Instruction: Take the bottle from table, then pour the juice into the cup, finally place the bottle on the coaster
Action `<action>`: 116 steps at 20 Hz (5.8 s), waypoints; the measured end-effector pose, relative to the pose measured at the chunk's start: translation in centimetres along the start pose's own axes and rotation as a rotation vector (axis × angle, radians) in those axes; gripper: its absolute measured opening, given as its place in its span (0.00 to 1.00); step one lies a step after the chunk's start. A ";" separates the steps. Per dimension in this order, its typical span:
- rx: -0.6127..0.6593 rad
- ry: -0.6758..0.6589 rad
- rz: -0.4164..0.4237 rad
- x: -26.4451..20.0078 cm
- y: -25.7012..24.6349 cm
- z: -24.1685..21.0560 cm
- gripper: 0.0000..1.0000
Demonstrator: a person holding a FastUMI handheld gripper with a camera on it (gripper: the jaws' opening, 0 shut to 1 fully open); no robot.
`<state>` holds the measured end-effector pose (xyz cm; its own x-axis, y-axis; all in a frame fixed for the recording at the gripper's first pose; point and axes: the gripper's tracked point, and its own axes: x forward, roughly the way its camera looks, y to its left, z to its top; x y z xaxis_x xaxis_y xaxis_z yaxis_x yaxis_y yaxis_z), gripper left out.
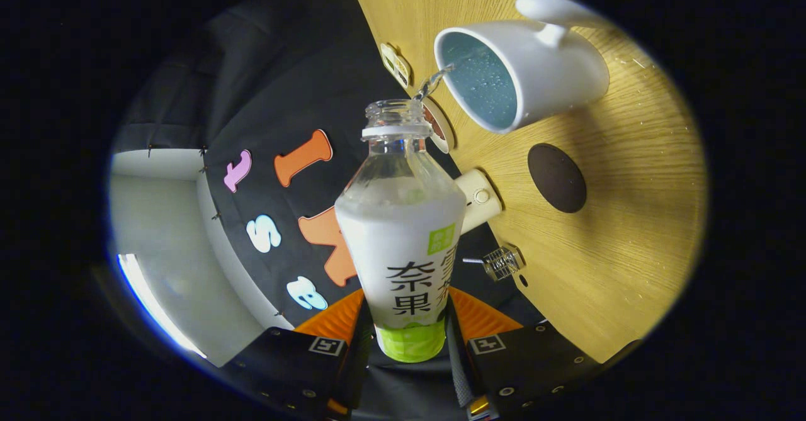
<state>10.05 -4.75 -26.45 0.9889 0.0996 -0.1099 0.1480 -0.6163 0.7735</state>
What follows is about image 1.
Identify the clear juice bottle white label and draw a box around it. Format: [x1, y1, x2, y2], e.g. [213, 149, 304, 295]
[334, 99, 467, 364]

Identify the white divided condiment dish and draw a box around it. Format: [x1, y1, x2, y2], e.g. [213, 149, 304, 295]
[380, 43, 412, 89]

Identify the white toaster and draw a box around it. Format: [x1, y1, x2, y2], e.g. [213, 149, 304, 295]
[455, 168, 503, 235]

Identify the white cup with handle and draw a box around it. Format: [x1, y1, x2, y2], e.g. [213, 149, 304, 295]
[433, 0, 610, 134]

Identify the wire mesh utensil holder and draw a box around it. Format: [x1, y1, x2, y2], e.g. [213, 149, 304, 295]
[483, 244, 526, 281]

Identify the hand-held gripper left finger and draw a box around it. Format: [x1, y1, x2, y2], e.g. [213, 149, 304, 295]
[224, 289, 373, 418]

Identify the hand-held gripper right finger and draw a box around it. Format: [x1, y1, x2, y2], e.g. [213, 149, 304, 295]
[446, 287, 605, 418]

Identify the round white plate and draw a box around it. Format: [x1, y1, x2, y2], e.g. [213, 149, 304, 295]
[421, 100, 455, 154]

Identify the dark brown round coaster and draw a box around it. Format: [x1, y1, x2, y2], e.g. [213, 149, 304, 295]
[528, 143, 587, 214]

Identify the clear juice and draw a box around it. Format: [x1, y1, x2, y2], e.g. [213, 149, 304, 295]
[412, 64, 455, 103]

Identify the wooden table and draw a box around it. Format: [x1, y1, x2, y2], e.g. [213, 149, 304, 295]
[343, 0, 707, 364]

